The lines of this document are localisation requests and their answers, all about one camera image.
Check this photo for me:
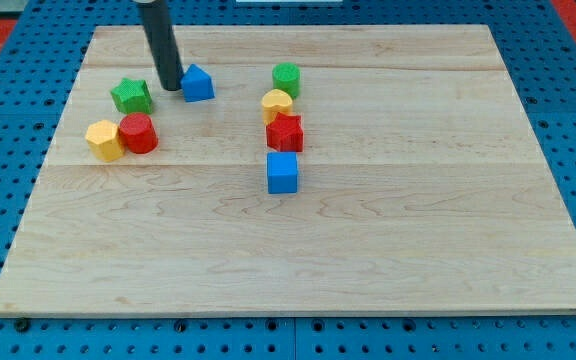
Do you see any red star block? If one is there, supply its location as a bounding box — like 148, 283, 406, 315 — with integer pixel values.
266, 113, 304, 152

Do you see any green star block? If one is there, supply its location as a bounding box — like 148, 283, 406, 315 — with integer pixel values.
110, 78, 153, 115

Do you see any yellow hexagon block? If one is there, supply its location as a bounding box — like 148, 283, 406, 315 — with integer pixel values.
85, 120, 125, 162

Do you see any red cylinder block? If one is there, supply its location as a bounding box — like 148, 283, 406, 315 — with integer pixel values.
119, 112, 158, 154

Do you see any light wooden board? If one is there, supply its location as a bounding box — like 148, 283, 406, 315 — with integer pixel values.
0, 25, 576, 319

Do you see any green cylinder block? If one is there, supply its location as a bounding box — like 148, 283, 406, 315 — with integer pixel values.
272, 62, 301, 99

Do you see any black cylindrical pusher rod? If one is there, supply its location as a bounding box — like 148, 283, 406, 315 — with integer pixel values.
134, 0, 184, 91

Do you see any yellow heart block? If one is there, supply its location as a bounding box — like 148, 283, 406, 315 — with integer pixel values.
260, 89, 293, 125

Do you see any blue cube block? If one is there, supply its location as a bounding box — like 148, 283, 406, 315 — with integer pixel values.
266, 152, 299, 194

